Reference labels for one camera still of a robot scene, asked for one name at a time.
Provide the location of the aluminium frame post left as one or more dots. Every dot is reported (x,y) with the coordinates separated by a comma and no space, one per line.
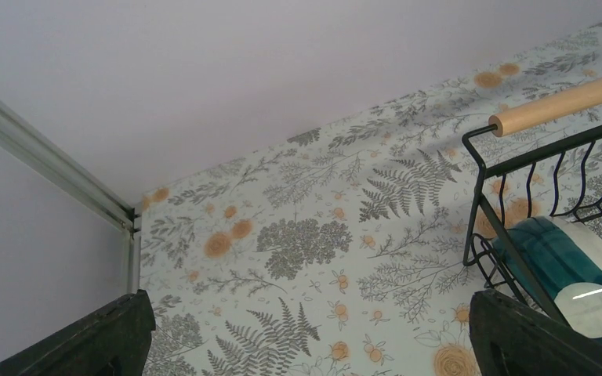
(19,138)

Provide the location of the floral patterned table mat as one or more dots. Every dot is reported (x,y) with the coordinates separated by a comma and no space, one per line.
(339,252)

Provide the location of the teal and white bowl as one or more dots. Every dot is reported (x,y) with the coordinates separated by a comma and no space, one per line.
(566,258)

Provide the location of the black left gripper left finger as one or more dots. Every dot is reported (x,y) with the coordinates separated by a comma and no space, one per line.
(113,340)

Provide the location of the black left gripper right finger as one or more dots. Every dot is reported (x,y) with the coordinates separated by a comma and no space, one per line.
(510,338)

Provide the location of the black wire dish rack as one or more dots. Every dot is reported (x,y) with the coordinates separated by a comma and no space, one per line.
(562,178)

